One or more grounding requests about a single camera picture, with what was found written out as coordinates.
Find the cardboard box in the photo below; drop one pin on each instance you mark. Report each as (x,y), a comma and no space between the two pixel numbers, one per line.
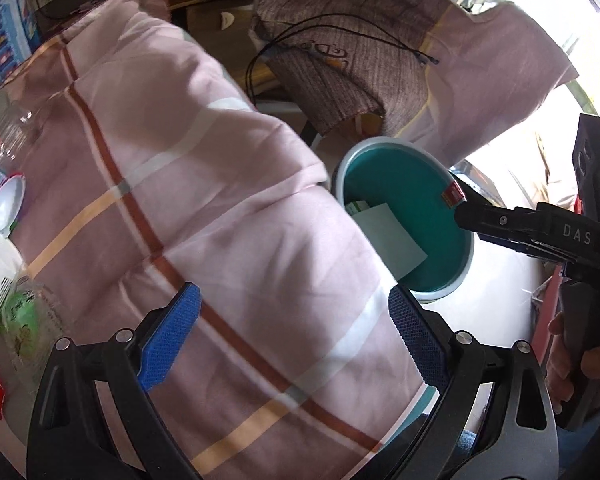
(220,17)

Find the person's right hand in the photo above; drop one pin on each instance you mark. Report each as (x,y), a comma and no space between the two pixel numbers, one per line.
(557,370)

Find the small green carton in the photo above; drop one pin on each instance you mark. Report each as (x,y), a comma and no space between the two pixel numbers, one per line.
(357,206)

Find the small red wrapper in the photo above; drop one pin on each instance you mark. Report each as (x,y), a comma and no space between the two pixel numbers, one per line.
(452,194)

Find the blue toy box figure row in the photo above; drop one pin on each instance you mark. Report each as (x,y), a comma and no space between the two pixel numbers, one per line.
(5,35)

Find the brown knitted cloth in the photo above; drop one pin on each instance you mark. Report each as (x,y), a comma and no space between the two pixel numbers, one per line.
(350,45)

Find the clear packet green label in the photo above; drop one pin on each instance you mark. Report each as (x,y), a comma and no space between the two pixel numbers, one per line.
(25,320)

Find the clear plastic bottle blue label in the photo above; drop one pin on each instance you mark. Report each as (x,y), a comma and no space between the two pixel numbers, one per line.
(12,125)

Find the pale green paper sheet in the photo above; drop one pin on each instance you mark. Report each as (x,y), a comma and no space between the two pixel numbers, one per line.
(390,240)

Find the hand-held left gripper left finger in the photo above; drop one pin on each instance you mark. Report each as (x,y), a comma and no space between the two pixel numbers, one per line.
(172,335)

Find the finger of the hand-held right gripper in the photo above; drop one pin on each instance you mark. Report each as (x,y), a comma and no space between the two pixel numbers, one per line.
(525,250)
(495,220)

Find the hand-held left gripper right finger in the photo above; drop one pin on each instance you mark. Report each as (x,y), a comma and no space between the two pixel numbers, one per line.
(420,340)

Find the pink plaid blanket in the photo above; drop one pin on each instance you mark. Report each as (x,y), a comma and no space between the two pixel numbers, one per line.
(205,200)

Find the teal round bin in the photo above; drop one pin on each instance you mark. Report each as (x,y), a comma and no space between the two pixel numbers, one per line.
(405,230)

